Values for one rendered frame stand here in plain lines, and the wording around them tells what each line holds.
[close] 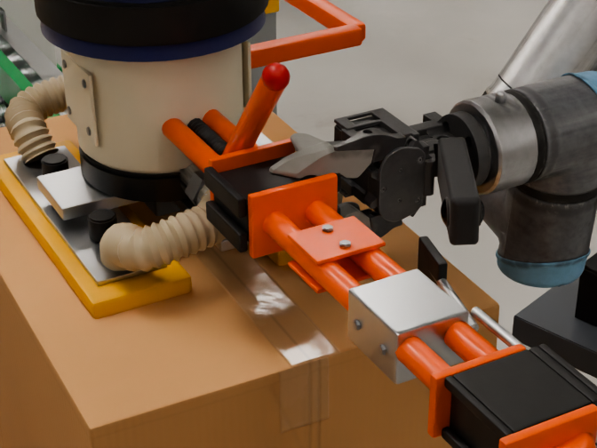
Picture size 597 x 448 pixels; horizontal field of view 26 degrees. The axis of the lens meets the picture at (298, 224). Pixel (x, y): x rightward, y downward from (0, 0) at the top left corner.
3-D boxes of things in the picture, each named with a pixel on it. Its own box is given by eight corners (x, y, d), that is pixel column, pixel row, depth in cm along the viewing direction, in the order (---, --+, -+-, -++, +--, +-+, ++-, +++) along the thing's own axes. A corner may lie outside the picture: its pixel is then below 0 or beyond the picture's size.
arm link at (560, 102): (632, 180, 126) (652, 90, 121) (529, 211, 121) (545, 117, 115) (572, 136, 133) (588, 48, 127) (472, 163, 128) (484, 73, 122)
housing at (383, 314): (342, 339, 98) (343, 288, 96) (418, 315, 101) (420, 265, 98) (392, 388, 92) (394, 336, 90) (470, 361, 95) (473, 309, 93)
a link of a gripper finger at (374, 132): (314, 174, 111) (395, 177, 116) (325, 183, 110) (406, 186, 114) (329, 124, 109) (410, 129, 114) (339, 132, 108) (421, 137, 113)
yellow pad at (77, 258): (-14, 172, 144) (-20, 132, 142) (71, 153, 148) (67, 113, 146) (93, 322, 118) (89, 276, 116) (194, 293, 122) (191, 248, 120)
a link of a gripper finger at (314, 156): (245, 150, 111) (333, 155, 116) (277, 180, 107) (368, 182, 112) (253, 117, 110) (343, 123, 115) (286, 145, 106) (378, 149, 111)
